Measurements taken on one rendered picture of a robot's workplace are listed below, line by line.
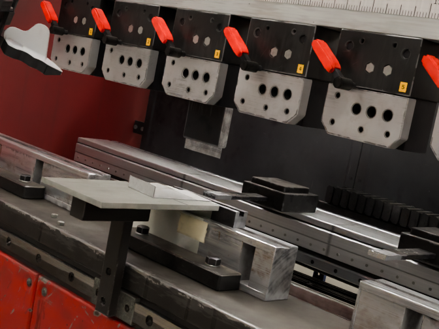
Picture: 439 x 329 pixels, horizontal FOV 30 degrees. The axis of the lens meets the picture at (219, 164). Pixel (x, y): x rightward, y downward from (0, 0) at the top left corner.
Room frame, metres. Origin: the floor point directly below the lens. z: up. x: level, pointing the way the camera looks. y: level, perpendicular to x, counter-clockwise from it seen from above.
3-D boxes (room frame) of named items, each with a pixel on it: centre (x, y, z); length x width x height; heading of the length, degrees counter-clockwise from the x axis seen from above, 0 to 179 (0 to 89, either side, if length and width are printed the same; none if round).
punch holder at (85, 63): (1.84, 0.34, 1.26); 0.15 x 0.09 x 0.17; 45
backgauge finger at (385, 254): (1.37, -0.36, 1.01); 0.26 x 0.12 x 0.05; 135
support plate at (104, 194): (1.43, 0.14, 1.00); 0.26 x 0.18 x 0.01; 135
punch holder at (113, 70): (1.70, 0.20, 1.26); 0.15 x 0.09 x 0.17; 45
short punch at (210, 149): (1.54, 0.04, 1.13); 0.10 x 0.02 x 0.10; 45
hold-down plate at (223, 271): (1.47, 0.05, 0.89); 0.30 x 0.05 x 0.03; 45
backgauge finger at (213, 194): (1.65, -0.08, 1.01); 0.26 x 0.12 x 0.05; 135
